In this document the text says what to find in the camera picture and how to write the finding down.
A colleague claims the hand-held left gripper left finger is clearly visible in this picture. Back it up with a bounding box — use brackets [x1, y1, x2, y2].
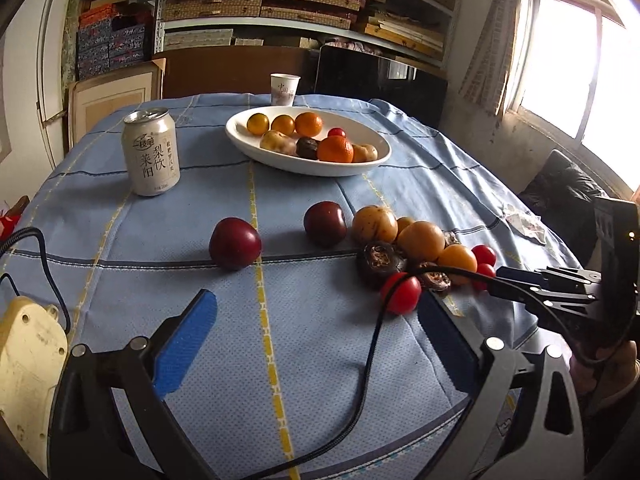
[50, 289, 219, 480]

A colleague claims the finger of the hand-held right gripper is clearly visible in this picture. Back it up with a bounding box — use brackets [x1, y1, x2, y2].
[496, 266, 601, 292]
[487, 282, 598, 322]

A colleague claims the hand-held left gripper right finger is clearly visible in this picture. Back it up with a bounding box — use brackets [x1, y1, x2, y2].
[417, 290, 587, 480]

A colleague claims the small speckled orange fruit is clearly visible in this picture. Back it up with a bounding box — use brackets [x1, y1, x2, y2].
[437, 244, 478, 281]

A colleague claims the large yellow-orange fruit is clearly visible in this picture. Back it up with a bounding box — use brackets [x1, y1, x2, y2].
[397, 220, 446, 262]

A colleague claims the dark red plum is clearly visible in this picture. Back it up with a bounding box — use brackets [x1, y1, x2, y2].
[208, 217, 263, 271]
[303, 201, 347, 248]

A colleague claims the speckled orange passion fruit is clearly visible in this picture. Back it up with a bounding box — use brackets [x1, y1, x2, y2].
[351, 205, 399, 245]

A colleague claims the white oval plate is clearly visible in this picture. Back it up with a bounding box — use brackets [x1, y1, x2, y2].
[225, 106, 392, 177]

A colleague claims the brown passion fruit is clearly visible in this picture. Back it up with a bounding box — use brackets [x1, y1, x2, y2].
[259, 130, 297, 155]

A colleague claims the large orange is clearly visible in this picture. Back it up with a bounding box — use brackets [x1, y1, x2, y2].
[294, 111, 324, 138]
[317, 135, 355, 163]

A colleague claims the person's right hand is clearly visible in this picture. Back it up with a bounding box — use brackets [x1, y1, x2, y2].
[570, 340, 640, 413]

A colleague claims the crumpled white wrapper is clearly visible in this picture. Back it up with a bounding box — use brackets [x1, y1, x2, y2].
[502, 205, 548, 246]

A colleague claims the black leather cushion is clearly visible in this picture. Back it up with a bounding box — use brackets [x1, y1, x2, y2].
[520, 149, 608, 266]

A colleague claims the blue checked tablecloth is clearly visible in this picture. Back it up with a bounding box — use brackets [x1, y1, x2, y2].
[0, 92, 596, 480]

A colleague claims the cream power strip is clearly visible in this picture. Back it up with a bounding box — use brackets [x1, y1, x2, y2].
[0, 296, 68, 476]

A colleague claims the white beverage can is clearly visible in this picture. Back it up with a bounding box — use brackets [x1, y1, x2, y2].
[122, 107, 181, 197]

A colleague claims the bright window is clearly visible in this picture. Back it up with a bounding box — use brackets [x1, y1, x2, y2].
[505, 0, 640, 196]

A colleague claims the brown cloth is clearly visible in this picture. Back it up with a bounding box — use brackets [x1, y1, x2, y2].
[0, 195, 31, 216]

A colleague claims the black monitor screen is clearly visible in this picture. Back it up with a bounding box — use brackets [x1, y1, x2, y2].
[314, 44, 448, 128]

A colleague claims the patterned curtain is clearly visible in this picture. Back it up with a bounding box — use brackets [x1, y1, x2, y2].
[459, 0, 531, 116]

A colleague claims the white paper cup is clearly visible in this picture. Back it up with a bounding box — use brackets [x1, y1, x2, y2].
[270, 73, 301, 107]

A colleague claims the brown wooden board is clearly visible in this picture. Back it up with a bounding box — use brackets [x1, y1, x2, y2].
[152, 46, 321, 101]

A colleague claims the blue patterned box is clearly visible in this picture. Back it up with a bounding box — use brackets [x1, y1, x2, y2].
[109, 12, 153, 71]
[77, 17, 113, 80]

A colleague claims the long white board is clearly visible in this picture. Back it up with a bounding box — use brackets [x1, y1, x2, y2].
[35, 0, 68, 171]

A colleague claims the white metal shelf rack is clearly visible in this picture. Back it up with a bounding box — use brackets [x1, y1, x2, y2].
[150, 0, 461, 70]

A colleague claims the green patterned panel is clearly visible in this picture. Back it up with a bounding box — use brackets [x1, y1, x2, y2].
[61, 0, 82, 86]

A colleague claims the orange patterned box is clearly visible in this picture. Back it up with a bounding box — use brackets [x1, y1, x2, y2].
[79, 4, 118, 23]

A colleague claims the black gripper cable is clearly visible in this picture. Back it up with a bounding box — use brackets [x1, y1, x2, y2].
[240, 266, 636, 480]

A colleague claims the black power cord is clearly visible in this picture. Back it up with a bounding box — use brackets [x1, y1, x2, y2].
[0, 226, 72, 333]

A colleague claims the wooden picture frame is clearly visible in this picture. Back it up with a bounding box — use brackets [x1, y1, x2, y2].
[67, 58, 166, 148]

